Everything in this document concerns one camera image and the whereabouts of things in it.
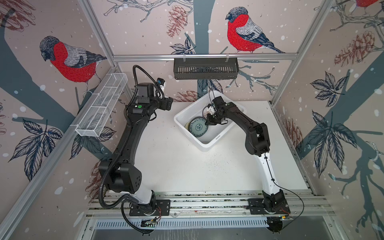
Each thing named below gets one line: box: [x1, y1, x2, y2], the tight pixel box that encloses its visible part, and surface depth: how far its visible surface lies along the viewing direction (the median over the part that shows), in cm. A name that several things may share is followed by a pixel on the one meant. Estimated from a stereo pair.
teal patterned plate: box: [189, 117, 209, 138], surface depth 103 cm
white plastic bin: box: [174, 91, 247, 151], surface depth 100 cm
